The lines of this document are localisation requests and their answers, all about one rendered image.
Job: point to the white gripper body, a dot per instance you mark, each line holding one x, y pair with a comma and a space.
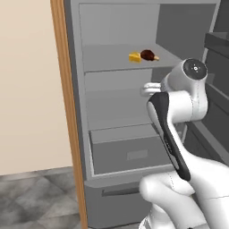
150, 89

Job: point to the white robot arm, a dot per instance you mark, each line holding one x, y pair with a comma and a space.
179, 107

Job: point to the grey door bin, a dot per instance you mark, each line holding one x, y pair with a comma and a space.
217, 41

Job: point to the grey open fridge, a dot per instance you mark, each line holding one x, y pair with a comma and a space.
119, 27

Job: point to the wooden cabinet side panel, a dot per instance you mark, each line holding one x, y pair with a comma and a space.
67, 98

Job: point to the grey fridge door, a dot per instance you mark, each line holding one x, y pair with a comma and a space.
219, 89

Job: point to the grey freezer drawer front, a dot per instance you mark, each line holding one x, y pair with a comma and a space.
116, 208

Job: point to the yellow cheese wedge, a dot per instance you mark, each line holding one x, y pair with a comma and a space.
135, 57

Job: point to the brown steak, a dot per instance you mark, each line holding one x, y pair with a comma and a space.
147, 54

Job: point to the grey fridge crisper drawer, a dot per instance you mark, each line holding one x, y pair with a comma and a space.
125, 149

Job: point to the grey fridge shelf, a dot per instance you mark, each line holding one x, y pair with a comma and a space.
119, 110
107, 58

